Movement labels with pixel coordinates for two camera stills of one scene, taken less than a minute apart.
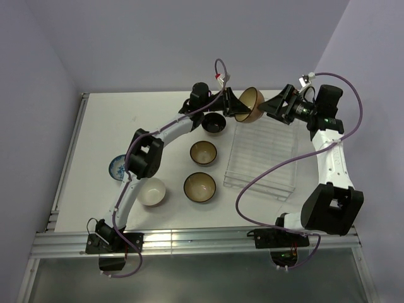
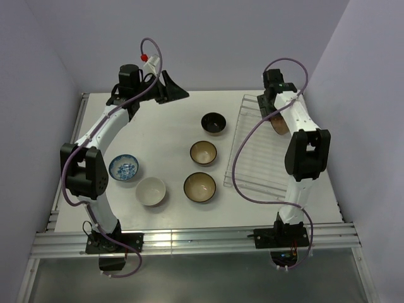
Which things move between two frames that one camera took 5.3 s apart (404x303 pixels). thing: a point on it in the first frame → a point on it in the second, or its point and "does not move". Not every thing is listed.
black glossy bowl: x=213 y=124 does not move
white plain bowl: x=151 y=192 does not move
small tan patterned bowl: x=203 y=153 does not move
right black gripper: x=274 y=106 → x=265 y=110
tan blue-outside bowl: x=199 y=187 does not move
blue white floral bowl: x=117 y=168 does not move
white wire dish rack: x=259 y=146 does not move
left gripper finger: x=232 y=105 → x=172 y=91
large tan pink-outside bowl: x=252 y=97 → x=278 y=122
